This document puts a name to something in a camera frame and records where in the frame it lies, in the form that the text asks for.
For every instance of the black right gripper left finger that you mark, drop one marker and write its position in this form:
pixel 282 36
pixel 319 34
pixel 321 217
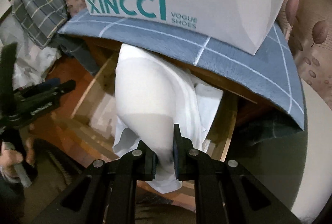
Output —
pixel 147 163

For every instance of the white crumpled cloth on floor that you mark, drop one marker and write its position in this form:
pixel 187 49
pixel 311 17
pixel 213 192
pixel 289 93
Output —
pixel 32 63

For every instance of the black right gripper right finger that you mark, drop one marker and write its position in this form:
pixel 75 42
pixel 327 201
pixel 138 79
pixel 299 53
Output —
pixel 181 148

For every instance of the blue grid cloth cover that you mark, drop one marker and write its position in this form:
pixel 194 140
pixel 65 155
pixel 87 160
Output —
pixel 270 73

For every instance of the wooden nightstand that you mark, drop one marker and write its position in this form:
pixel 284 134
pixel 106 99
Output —
pixel 102 49

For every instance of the grey plaid pillow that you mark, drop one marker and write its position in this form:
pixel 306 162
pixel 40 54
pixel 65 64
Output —
pixel 40 19

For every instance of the white padded bra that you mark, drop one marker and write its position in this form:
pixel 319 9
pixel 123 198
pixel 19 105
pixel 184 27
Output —
pixel 151 96

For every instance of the person's left hand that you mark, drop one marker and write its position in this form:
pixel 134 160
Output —
pixel 9 158

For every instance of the wooden drawer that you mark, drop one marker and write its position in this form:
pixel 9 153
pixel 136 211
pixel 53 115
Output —
pixel 93 120

